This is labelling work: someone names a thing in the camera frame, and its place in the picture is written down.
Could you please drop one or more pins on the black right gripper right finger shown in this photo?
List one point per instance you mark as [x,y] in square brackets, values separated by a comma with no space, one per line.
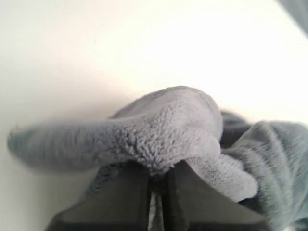
[193,205]

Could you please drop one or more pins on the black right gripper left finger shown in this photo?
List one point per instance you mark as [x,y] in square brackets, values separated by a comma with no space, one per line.
[120,205]

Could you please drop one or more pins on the grey fleece towel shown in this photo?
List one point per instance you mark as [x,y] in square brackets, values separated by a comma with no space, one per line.
[263,165]

